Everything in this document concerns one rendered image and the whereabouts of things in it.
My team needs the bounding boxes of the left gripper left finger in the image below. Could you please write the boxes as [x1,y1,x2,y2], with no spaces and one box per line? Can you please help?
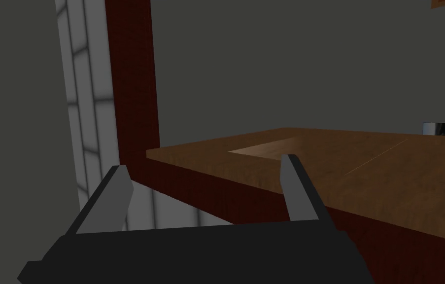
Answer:
[64,164,135,236]

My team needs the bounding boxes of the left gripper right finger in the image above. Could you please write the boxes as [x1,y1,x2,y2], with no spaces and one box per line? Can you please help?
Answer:
[279,153,337,233]

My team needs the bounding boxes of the brown wooden table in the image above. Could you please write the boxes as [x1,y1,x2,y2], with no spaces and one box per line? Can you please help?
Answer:
[104,0,445,284]

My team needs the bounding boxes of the silver and black mug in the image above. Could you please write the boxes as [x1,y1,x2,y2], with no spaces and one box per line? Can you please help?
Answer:
[422,122,445,138]

